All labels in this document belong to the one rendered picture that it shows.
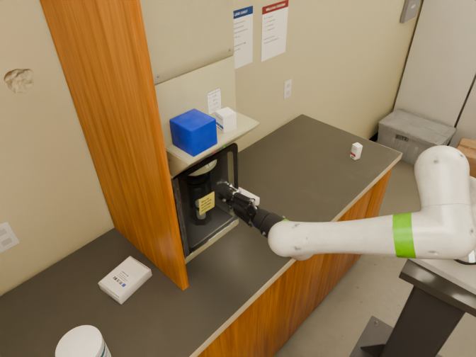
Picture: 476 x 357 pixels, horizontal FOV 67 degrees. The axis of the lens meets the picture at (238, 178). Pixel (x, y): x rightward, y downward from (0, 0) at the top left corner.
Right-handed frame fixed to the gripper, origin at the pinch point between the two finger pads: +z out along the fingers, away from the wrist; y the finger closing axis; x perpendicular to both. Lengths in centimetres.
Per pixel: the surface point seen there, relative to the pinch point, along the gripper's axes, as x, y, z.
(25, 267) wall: 66, -23, 48
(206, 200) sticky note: 7.5, 0.9, 3.5
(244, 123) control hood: -6.5, 31.0, -3.7
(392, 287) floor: -103, -120, -49
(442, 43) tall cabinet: -290, -17, 19
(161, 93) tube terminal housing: 19, 48, 5
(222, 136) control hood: 4.2, 31.0, -3.9
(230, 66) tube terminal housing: -8.8, 48.1, 4.6
